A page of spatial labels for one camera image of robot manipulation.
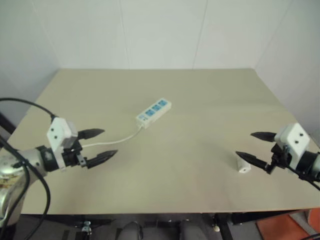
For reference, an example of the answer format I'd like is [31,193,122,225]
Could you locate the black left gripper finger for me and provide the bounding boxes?
[77,128,106,141]
[86,149,119,170]

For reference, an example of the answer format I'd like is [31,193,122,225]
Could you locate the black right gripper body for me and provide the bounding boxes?
[265,142,293,175]

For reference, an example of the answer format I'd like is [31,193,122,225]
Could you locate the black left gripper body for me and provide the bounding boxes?
[61,140,89,170]

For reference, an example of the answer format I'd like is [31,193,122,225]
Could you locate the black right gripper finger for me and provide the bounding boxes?
[250,131,276,143]
[235,150,270,171]

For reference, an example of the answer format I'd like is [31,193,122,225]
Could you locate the white plug adapter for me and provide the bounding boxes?
[236,155,252,175]

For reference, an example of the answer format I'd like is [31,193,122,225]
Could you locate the white power strip blue sockets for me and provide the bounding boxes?
[135,98,173,130]

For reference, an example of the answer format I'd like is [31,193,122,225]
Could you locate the orange floor object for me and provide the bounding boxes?
[255,207,320,240]

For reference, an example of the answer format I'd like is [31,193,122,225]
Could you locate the metal table clamp bolt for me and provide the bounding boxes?
[81,220,93,233]

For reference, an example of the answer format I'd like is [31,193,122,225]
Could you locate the dark rounded shape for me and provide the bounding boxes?
[119,220,144,240]

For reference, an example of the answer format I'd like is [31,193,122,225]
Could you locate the white power strip cord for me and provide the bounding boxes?
[80,124,146,149]

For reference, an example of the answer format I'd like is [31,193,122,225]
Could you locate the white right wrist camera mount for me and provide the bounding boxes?
[273,122,311,168]

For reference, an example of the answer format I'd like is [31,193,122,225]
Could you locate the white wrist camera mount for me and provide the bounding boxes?
[273,122,311,168]
[46,116,79,173]

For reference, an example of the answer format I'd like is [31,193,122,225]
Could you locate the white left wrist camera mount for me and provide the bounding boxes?
[46,116,79,173]

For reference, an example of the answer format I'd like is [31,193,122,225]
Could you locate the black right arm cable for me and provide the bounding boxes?
[286,166,320,193]

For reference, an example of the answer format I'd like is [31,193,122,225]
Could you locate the black table leg frame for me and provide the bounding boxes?
[213,212,251,240]

